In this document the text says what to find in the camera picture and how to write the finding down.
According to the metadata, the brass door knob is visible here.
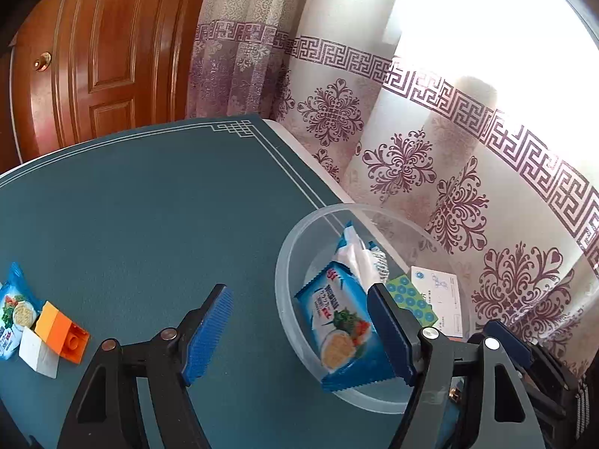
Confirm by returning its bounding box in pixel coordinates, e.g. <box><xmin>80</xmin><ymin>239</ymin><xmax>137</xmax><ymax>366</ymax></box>
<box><xmin>33</xmin><ymin>52</ymin><xmax>52</xmax><ymax>72</ymax></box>

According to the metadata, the brown wooden door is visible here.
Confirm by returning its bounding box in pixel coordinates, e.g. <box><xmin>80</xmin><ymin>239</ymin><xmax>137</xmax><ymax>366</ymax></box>
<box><xmin>1</xmin><ymin>0</ymin><xmax>203</xmax><ymax>170</ymax></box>

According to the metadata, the blue noodle snack packet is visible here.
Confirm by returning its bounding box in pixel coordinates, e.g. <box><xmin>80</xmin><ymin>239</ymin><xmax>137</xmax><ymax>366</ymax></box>
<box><xmin>295</xmin><ymin>260</ymin><xmax>396</xmax><ymax>392</ymax></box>

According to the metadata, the white zigzag cube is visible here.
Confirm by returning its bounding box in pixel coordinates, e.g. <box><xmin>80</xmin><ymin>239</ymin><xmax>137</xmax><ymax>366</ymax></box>
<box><xmin>18</xmin><ymin>327</ymin><xmax>60</xmax><ymax>379</ymax></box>

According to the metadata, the clear plastic bowl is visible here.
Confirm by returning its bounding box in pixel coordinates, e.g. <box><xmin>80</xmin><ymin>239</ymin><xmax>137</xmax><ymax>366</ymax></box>
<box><xmin>274</xmin><ymin>204</ymin><xmax>475</xmax><ymax>415</ymax></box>

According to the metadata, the green dotted card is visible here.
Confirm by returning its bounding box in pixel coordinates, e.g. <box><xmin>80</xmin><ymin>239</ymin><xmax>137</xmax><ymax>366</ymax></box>
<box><xmin>386</xmin><ymin>275</ymin><xmax>439</xmax><ymax>327</ymax></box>

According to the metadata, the purple patterned white curtain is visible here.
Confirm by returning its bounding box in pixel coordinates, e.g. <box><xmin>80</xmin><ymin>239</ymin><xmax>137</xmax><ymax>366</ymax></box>
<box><xmin>187</xmin><ymin>0</ymin><xmax>598</xmax><ymax>376</ymax></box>

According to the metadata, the orange yellow toy brick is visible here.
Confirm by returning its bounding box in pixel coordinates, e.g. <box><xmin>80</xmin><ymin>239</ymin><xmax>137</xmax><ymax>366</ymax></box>
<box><xmin>34</xmin><ymin>301</ymin><xmax>90</xmax><ymax>365</ymax></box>

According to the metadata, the white printed card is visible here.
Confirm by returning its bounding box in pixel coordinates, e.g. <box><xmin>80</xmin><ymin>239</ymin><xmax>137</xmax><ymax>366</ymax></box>
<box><xmin>411</xmin><ymin>266</ymin><xmax>464</xmax><ymax>339</ymax></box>

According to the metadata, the teal table mat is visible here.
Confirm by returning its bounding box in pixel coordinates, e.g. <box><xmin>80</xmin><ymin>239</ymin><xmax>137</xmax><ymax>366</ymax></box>
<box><xmin>1</xmin><ymin>117</ymin><xmax>420</xmax><ymax>448</ymax></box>

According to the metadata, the white tissue packet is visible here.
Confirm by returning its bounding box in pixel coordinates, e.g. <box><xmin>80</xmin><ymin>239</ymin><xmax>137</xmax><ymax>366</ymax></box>
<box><xmin>333</xmin><ymin>222</ymin><xmax>390</xmax><ymax>292</ymax></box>

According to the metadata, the blue noodle packet on mat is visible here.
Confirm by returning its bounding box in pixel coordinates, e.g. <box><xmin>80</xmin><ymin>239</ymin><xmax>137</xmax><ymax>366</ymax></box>
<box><xmin>0</xmin><ymin>262</ymin><xmax>43</xmax><ymax>360</ymax></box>

